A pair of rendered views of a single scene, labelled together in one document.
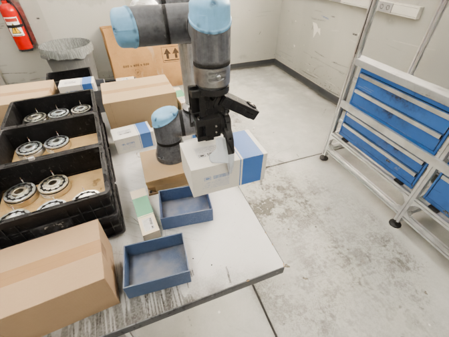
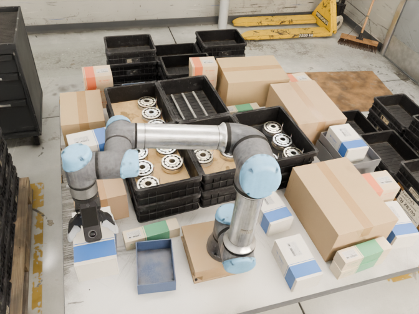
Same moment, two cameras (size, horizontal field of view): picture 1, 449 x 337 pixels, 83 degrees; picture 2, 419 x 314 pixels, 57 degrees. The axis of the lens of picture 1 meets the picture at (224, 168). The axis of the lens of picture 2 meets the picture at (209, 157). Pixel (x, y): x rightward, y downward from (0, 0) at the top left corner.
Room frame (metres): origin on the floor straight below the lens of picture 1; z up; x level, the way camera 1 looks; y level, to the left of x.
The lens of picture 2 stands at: (0.87, -0.68, 2.14)
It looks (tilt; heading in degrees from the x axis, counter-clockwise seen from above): 43 degrees down; 90
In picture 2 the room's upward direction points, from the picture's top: 6 degrees clockwise
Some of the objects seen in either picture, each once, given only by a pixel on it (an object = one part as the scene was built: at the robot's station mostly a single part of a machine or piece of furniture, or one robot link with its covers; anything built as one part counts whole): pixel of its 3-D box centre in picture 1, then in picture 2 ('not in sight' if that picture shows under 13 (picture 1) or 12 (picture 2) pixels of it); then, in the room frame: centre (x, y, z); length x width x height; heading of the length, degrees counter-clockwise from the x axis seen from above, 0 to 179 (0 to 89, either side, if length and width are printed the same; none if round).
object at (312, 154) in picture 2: (53, 108); (273, 133); (1.17, 0.86, 0.92); 0.40 x 0.30 x 0.02; 115
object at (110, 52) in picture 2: not in sight; (131, 66); (0.10, 2.28, 0.37); 0.40 x 0.30 x 0.45; 21
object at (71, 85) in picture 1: (79, 88); (345, 142); (1.58, 0.94, 0.85); 0.20 x 0.12 x 0.09; 110
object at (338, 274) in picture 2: not in sight; (358, 261); (1.55, 0.28, 0.73); 0.24 x 0.06 x 0.06; 26
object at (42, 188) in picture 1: (53, 183); (172, 161); (0.69, 0.64, 0.86); 0.10 x 0.10 x 0.01
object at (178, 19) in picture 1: (194, 23); (118, 160); (0.62, 0.07, 1.41); 0.11 x 0.11 x 0.08; 13
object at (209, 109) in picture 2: not in sight; (191, 105); (0.73, 1.10, 0.87); 0.40 x 0.30 x 0.11; 115
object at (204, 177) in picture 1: (222, 161); (95, 242); (0.54, 0.01, 1.09); 0.20 x 0.12 x 0.09; 110
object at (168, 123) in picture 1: (168, 124); (229, 223); (0.97, 0.25, 0.95); 0.13 x 0.12 x 0.14; 103
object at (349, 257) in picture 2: (180, 99); (362, 253); (1.55, 0.29, 0.79); 0.24 x 0.06 x 0.06; 25
